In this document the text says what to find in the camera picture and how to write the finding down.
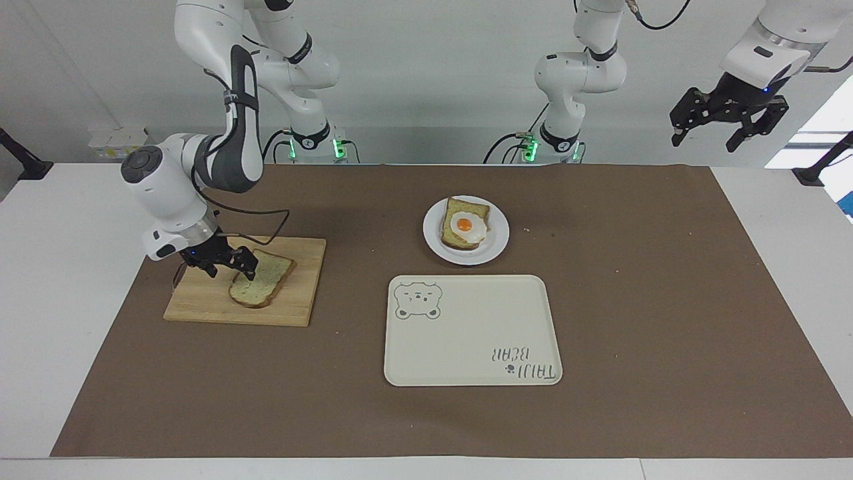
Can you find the fried egg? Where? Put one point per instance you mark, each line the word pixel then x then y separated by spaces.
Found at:
pixel 468 225

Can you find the black stand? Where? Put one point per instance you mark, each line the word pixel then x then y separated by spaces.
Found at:
pixel 823 163
pixel 20 160

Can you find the bread slice under egg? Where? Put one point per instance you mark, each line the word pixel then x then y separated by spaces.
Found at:
pixel 466 205

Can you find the wooden cutting board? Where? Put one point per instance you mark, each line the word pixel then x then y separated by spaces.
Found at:
pixel 296 286

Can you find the white round plate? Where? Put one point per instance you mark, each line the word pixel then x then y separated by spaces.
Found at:
pixel 496 233

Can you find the cream tray with bear print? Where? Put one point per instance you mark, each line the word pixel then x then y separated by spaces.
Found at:
pixel 466 333

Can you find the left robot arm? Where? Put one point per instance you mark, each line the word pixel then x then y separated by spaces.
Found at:
pixel 576 73

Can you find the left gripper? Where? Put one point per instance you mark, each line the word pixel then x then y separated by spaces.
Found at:
pixel 743 92

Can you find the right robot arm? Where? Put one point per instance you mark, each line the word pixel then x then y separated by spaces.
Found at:
pixel 280 40

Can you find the plain bread slice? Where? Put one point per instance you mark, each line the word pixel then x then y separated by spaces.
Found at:
pixel 263 283

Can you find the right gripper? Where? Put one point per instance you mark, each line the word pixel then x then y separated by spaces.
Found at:
pixel 208 250

